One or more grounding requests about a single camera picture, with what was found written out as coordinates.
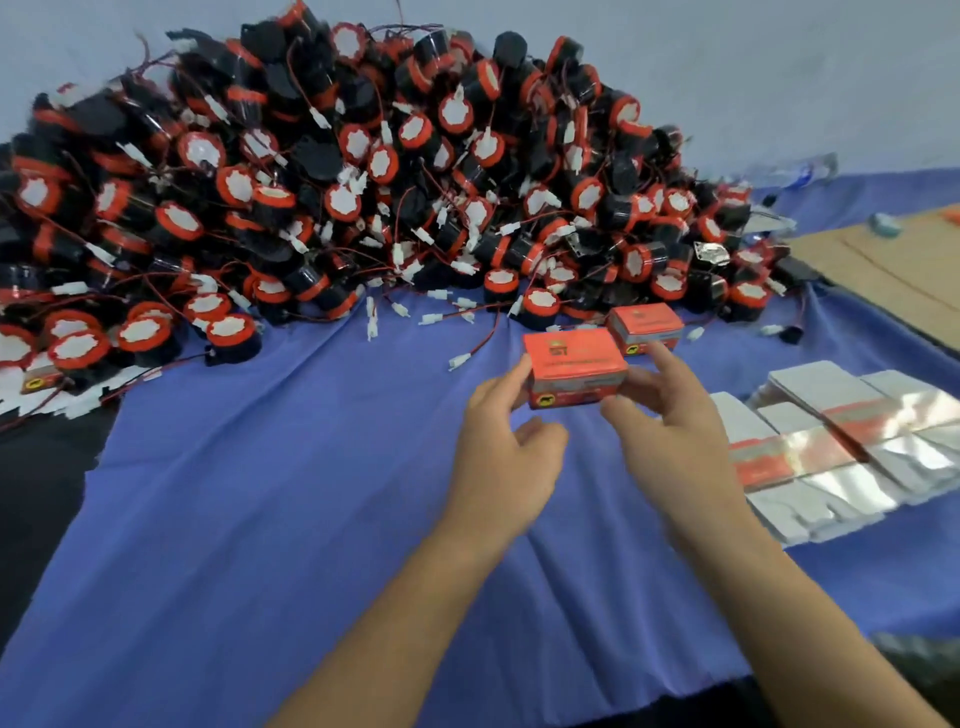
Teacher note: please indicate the person's right hand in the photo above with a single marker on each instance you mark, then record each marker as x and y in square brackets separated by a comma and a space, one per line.
[683, 458]

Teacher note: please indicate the person's left hand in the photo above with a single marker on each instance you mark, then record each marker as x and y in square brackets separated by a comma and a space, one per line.
[503, 473]

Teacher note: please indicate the orange white paper box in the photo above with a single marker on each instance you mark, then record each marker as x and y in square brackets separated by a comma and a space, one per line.
[645, 323]
[573, 363]

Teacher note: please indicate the stack of paper boxes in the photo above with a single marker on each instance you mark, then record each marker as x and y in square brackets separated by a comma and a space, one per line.
[840, 443]

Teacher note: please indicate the pile of black red buzzers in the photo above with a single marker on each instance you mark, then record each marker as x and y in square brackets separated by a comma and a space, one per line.
[330, 180]

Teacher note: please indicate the person's left forearm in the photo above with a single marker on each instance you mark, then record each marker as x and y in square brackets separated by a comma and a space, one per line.
[390, 645]

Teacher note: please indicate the person's right forearm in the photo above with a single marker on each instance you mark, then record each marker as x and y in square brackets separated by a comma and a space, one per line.
[810, 630]

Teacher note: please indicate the blue cloth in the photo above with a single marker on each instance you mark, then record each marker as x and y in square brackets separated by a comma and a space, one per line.
[300, 495]

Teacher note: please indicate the brown cardboard sheet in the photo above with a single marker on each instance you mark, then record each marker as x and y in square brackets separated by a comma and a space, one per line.
[893, 278]

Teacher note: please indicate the clear plastic bottle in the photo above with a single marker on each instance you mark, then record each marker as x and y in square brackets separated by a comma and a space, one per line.
[795, 173]

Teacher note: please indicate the small light blue object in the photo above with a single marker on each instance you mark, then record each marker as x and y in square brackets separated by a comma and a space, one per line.
[885, 224]

